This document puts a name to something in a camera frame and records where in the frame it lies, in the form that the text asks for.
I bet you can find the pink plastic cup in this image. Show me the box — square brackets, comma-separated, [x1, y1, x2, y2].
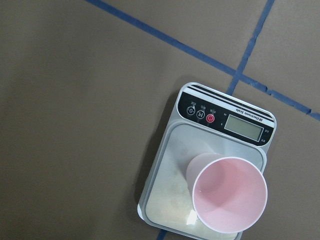
[185, 153, 268, 234]

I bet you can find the white digital kitchen scale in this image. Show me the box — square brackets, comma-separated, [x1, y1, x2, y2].
[137, 82, 277, 240]

